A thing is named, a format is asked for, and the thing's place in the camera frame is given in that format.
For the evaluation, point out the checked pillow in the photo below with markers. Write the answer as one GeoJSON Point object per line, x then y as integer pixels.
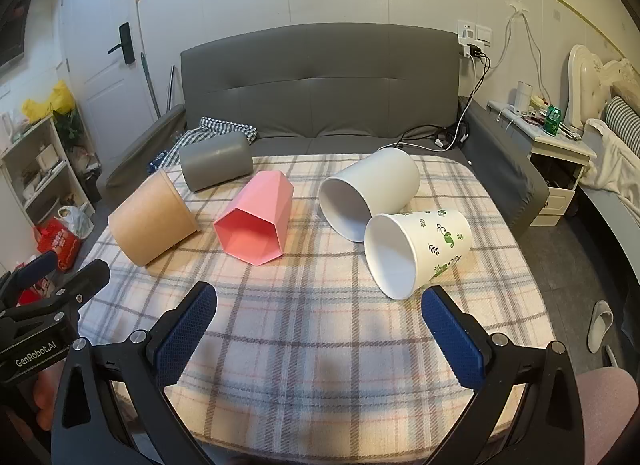
{"type": "Point", "coordinates": [622, 120]}

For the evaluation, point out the plain white cup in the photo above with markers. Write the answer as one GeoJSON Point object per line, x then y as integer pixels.
{"type": "Point", "coordinates": [385, 175]}

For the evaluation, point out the yellow plastic bag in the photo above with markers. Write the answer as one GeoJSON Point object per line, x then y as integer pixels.
{"type": "Point", "coordinates": [55, 100]}

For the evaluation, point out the grey cup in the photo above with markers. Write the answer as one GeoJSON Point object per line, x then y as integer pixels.
{"type": "Point", "coordinates": [215, 160]}

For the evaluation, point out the white slipper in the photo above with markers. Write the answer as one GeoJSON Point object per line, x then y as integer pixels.
{"type": "Point", "coordinates": [599, 327]}

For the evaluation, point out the red bag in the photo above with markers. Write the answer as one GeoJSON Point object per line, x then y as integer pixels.
{"type": "Point", "coordinates": [57, 245]}

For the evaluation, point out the person's pink pants leg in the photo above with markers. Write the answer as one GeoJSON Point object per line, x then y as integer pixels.
{"type": "Point", "coordinates": [607, 410]}

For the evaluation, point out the grey sofa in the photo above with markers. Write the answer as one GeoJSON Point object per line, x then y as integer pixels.
{"type": "Point", "coordinates": [320, 75]}

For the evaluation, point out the white door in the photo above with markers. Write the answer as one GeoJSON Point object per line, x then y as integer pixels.
{"type": "Point", "coordinates": [95, 5]}

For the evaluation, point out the brown paper cup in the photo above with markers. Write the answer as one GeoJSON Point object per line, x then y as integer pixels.
{"type": "Point", "coordinates": [150, 220]}

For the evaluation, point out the wall television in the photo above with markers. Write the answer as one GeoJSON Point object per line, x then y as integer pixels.
{"type": "Point", "coordinates": [12, 20]}

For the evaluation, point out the pink hexagonal cup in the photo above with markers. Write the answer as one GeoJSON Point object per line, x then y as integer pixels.
{"type": "Point", "coordinates": [260, 205]}

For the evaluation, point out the white cup with leaf print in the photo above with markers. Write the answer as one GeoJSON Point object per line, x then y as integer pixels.
{"type": "Point", "coordinates": [440, 240]}

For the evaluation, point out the blue checked cloth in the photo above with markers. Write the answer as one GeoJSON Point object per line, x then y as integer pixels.
{"type": "Point", "coordinates": [225, 126]}

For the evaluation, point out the white plastic bag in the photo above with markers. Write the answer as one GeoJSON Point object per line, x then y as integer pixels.
{"type": "Point", "coordinates": [77, 222]}

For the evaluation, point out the wall socket with charger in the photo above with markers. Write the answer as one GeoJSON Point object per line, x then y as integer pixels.
{"type": "Point", "coordinates": [470, 35]}

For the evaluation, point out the white tumbler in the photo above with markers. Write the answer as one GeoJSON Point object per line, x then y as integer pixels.
{"type": "Point", "coordinates": [523, 97]}

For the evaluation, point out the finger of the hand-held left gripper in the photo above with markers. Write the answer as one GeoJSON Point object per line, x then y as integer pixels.
{"type": "Point", "coordinates": [31, 267]}
{"type": "Point", "coordinates": [89, 277]}

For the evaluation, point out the green can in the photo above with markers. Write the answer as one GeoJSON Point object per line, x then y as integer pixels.
{"type": "Point", "coordinates": [553, 120]}

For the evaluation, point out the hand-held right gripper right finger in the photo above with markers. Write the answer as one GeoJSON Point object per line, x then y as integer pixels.
{"type": "Point", "coordinates": [450, 340]}

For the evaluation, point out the white nightstand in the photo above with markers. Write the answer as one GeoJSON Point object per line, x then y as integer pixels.
{"type": "Point", "coordinates": [560, 145]}

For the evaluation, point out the white storage shelf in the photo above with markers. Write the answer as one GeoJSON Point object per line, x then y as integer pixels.
{"type": "Point", "coordinates": [52, 129]}

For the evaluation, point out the white bedding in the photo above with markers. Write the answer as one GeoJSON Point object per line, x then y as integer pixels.
{"type": "Point", "coordinates": [607, 160]}

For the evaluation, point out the cream bed headboard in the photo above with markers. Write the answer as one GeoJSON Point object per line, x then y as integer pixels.
{"type": "Point", "coordinates": [582, 75]}

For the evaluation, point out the plaid tablecloth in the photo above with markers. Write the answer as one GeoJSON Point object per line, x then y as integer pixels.
{"type": "Point", "coordinates": [300, 320]}

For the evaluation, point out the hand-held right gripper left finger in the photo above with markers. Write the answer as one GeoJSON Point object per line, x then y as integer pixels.
{"type": "Point", "coordinates": [187, 330]}

